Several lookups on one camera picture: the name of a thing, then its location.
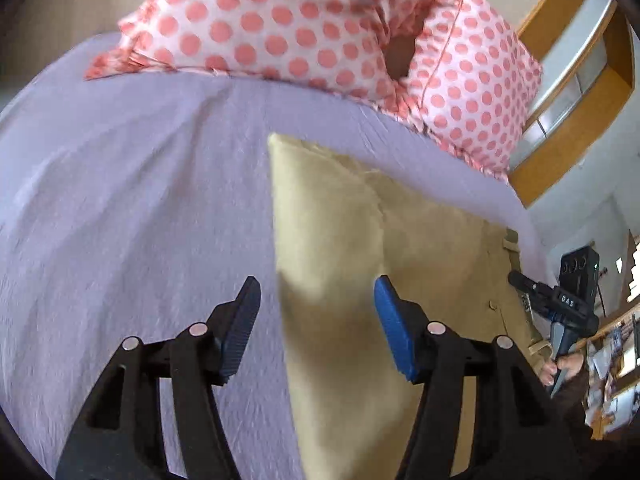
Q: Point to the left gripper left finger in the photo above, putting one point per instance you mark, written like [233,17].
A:
[118,432]

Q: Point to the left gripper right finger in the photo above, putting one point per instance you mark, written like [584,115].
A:
[517,433]

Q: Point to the khaki pants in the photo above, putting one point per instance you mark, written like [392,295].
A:
[338,226]

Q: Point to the right hand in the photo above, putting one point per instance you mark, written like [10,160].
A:
[570,365]

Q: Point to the cluttered wooden shelf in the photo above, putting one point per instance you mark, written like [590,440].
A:
[613,355]

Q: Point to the lavender bed sheet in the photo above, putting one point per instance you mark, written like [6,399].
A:
[133,205]

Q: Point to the right polka dot pillow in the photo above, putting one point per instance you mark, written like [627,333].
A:
[470,82]

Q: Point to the polka dot pillow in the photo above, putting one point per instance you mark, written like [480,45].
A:
[470,82]
[332,45]

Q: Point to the wooden framed glass door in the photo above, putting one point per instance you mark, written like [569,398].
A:
[587,48]

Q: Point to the left polka dot pillow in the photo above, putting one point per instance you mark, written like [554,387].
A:
[332,45]

